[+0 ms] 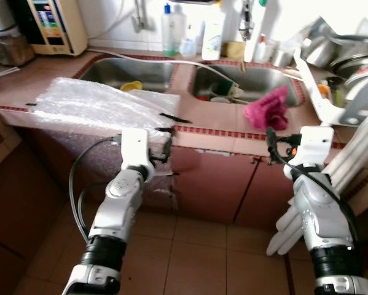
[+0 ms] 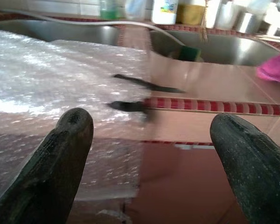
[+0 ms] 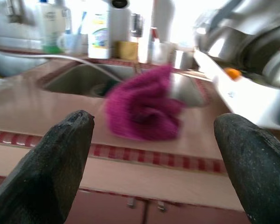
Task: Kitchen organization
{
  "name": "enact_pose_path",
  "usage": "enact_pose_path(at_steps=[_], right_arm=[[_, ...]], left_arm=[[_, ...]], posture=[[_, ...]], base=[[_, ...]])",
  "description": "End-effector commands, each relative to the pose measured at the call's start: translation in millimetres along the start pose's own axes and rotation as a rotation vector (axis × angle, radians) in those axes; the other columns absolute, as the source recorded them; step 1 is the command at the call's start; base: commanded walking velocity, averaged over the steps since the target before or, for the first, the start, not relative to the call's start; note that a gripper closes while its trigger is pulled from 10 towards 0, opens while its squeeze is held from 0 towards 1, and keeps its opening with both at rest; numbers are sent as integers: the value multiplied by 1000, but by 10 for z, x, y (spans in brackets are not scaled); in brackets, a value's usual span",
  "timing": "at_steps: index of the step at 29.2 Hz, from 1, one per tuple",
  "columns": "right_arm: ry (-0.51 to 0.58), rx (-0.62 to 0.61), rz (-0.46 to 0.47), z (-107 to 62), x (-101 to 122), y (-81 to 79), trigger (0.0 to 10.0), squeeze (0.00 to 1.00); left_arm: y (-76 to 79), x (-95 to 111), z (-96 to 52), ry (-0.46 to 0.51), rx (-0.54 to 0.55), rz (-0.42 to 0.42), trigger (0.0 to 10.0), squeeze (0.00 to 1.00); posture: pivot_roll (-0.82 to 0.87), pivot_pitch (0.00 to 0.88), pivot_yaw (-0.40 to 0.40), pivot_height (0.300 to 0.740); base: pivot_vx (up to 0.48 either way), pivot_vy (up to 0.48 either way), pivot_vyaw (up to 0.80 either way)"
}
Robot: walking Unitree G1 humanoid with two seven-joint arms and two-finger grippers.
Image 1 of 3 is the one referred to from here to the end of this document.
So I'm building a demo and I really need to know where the yellow plastic cup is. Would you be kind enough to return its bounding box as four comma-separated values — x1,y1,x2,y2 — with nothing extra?
120,80,144,93

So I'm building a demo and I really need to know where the pink cloth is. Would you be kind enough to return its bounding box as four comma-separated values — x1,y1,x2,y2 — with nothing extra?
243,85,291,132

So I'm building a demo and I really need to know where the pink cabinet door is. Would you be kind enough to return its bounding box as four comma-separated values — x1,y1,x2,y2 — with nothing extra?
171,144,258,225
236,161,295,231

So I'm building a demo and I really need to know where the white dish rack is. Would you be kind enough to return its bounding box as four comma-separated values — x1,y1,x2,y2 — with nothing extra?
292,17,368,127

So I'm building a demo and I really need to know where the bubble wrap sheet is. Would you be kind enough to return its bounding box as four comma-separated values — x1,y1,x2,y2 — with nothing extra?
34,76,182,192

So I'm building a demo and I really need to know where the steel cup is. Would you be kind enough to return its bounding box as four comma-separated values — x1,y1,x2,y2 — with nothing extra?
271,48,294,68

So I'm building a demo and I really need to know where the steel mixing bowl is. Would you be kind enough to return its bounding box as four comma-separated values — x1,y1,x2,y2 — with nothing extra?
302,34,339,68

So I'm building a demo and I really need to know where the clear measuring cup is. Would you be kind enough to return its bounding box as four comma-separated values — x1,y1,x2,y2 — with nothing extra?
178,37,198,60

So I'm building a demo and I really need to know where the yellow sponge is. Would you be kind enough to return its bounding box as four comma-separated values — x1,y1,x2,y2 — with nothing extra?
224,41,246,61

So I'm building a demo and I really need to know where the steel cooking pot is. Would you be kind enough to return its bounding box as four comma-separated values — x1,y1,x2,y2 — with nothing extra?
328,38,368,79

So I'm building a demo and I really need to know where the blue cap clear bottle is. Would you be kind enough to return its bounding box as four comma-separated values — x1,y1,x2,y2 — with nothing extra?
161,3,178,58

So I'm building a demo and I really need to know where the white dish soap bottle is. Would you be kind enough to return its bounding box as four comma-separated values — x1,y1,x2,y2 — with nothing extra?
202,5,227,61

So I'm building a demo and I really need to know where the chrome sink faucet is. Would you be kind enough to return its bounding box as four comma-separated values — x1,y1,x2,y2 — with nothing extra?
238,0,259,41

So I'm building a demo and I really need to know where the cream water ionizer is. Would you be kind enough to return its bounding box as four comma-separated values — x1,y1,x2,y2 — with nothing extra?
9,0,90,57

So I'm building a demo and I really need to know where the brown powder glass jar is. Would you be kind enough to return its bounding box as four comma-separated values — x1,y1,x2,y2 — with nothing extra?
0,34,36,67

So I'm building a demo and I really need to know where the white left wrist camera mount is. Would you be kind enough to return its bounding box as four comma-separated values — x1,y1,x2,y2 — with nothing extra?
120,127,155,171

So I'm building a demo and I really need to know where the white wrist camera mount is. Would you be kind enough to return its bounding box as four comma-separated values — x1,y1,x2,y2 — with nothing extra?
290,125,334,176
120,127,155,171

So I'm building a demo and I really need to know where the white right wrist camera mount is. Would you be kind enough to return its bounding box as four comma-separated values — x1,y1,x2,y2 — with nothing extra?
290,125,334,176

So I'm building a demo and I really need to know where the steel cabinet handle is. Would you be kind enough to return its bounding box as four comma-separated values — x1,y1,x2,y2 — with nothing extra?
192,149,225,157

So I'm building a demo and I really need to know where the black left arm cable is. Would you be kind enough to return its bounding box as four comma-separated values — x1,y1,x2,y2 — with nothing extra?
68,136,122,242

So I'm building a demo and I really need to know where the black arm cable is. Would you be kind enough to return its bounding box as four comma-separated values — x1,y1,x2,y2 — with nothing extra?
267,138,361,246
68,136,122,242

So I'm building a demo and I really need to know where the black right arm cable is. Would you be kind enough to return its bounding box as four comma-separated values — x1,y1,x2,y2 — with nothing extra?
267,138,361,246

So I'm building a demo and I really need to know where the metal wall tap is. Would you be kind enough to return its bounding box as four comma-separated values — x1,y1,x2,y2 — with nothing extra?
131,0,149,33

